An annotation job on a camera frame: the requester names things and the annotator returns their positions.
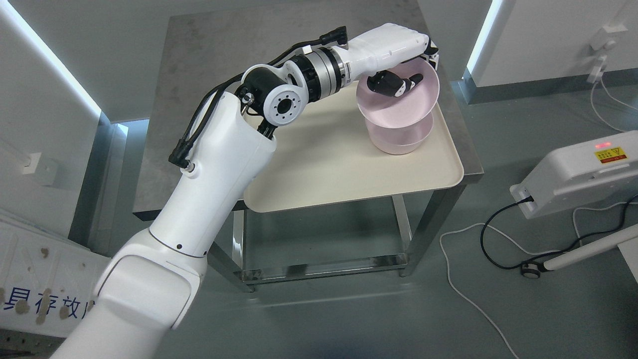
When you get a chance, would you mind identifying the white machine with warning label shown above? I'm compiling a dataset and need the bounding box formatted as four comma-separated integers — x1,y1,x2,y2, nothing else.
509,130,638,219

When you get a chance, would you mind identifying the black power cable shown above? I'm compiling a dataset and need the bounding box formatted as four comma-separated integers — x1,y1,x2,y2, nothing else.
480,194,638,270

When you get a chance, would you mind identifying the cream plastic tray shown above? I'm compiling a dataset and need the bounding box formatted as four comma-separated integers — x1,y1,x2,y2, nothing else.
243,86,465,213

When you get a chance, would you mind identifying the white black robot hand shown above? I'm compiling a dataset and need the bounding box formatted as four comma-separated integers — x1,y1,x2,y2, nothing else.
330,23,440,88

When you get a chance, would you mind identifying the white wall socket left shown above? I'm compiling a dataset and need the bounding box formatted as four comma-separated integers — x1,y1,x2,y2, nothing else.
22,152,59,186

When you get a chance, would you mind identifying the white stand leg with caster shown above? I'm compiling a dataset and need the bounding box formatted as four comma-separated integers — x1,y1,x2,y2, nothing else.
520,225,638,280

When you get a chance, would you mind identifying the pink bowl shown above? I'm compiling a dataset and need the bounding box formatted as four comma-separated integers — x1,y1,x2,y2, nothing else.
356,58,440,129
365,112,434,155

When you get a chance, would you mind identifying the white foam board with text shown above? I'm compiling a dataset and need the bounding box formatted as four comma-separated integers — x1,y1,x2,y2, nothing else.
0,214,109,337

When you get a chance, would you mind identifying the steel table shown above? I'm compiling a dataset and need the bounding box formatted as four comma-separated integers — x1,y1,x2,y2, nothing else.
136,0,480,292

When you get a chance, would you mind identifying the white wall plug right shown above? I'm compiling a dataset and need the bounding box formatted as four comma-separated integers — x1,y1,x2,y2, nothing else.
586,23,628,84

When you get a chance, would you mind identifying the white floor cable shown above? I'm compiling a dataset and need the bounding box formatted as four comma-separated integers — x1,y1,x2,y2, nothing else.
440,202,638,359

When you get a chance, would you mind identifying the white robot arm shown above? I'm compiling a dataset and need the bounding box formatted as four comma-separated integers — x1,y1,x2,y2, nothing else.
52,26,348,359

